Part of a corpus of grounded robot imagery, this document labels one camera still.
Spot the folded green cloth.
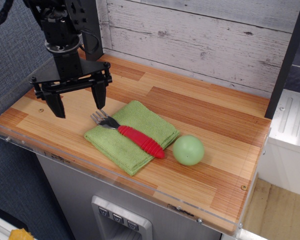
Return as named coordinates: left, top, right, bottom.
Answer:
left=84, top=100, right=180, bottom=176

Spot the black and white base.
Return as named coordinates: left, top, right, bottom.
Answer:
left=0, top=209, right=29, bottom=240

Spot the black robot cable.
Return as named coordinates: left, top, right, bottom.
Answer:
left=0, top=0, right=101, bottom=55

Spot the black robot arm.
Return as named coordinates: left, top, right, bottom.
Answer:
left=24, top=0, right=112, bottom=118

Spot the yellow object at corner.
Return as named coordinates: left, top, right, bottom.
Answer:
left=8, top=228, right=35, bottom=240

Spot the white toy sink unit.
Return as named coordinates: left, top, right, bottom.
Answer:
left=257, top=89, right=300, bottom=195

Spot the right dark vertical post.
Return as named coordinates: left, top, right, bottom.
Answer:
left=264, top=11, right=300, bottom=120

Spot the red handled metal fork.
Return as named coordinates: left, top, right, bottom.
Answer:
left=90, top=109, right=165, bottom=159

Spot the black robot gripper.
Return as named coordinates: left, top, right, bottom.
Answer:
left=31, top=51, right=112, bottom=119

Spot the grey toy fridge cabinet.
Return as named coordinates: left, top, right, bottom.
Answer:
left=37, top=154, right=222, bottom=240

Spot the green ball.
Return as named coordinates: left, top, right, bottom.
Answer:
left=172, top=135, right=205, bottom=166

